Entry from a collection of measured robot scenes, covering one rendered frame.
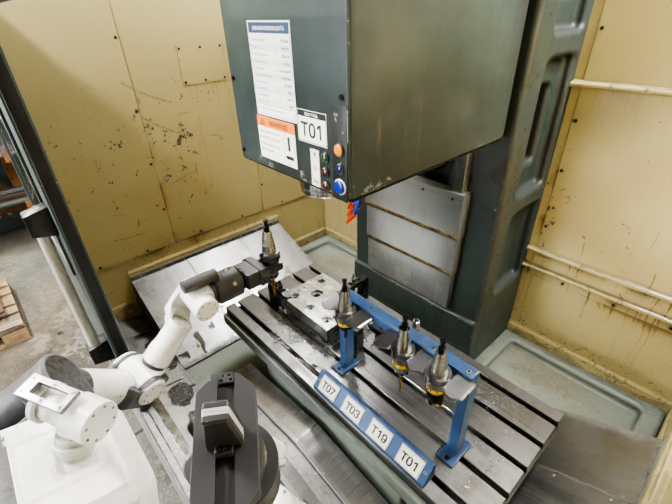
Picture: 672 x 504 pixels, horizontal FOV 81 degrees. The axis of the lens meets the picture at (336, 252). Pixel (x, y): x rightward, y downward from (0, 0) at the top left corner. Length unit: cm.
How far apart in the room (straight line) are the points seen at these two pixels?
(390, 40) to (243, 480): 75
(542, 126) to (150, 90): 159
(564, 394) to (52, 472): 176
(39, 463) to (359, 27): 88
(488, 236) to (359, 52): 91
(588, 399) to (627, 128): 107
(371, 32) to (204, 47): 137
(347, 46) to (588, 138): 109
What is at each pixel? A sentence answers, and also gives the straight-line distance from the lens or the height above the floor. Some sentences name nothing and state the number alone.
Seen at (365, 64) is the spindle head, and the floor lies 189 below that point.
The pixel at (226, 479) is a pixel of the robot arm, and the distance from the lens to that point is 39.
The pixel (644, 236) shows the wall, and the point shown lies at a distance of 172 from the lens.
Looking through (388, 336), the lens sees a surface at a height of 122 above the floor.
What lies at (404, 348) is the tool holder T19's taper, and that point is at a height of 124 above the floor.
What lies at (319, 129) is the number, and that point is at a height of 176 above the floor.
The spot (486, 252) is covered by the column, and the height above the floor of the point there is 121.
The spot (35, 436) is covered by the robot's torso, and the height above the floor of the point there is 140.
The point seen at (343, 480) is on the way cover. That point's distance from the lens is 139.
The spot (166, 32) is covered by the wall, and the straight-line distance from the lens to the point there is 204.
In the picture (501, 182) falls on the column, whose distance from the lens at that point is 143.
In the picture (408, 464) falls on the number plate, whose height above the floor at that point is 93.
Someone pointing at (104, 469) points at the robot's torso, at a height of 138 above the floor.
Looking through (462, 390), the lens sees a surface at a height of 122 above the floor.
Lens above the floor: 198
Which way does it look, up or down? 32 degrees down
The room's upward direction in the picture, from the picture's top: 2 degrees counter-clockwise
